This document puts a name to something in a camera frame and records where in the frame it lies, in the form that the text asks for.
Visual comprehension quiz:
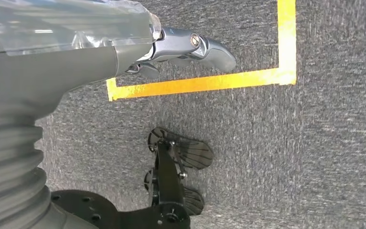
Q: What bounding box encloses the yellow floor tape square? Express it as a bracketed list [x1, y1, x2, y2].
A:
[106, 0, 297, 103]

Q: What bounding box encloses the black ribbed robot foot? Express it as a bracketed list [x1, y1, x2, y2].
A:
[143, 169, 206, 217]
[147, 127, 214, 170]

